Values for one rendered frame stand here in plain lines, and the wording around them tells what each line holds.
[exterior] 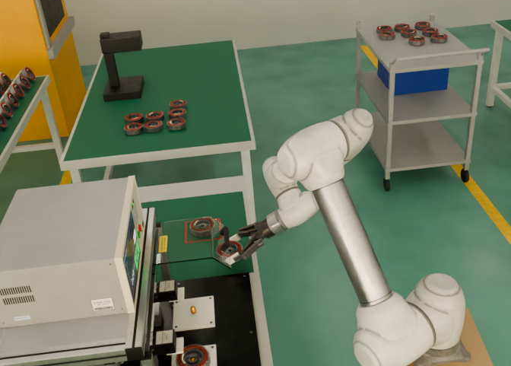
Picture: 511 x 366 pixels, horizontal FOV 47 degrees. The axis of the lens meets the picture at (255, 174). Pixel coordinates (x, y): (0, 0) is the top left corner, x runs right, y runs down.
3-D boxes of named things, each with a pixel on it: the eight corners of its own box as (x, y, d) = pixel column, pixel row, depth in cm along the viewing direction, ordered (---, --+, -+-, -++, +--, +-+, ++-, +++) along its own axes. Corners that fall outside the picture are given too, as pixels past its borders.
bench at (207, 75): (242, 119, 529) (234, 39, 490) (264, 246, 371) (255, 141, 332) (119, 133, 524) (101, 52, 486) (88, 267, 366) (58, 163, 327)
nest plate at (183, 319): (214, 297, 223) (213, 295, 222) (214, 326, 210) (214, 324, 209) (174, 302, 222) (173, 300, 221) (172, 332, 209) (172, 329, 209)
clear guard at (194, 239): (226, 227, 221) (225, 214, 218) (230, 268, 200) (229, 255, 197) (140, 237, 219) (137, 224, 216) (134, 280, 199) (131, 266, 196)
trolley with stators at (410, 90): (423, 125, 495) (433, 4, 443) (472, 188, 409) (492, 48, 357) (353, 132, 493) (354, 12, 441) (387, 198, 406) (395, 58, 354)
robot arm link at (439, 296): (472, 334, 189) (481, 283, 177) (433, 362, 180) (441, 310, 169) (432, 306, 200) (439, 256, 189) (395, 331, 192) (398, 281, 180)
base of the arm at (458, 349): (445, 311, 205) (447, 299, 202) (472, 361, 187) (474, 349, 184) (395, 318, 204) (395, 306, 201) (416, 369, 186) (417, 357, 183)
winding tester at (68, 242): (145, 224, 207) (134, 175, 196) (135, 313, 170) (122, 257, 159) (33, 237, 205) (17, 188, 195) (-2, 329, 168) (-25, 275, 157)
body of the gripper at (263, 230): (277, 238, 231) (258, 249, 233) (275, 226, 239) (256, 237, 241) (267, 226, 228) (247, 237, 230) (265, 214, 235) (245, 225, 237)
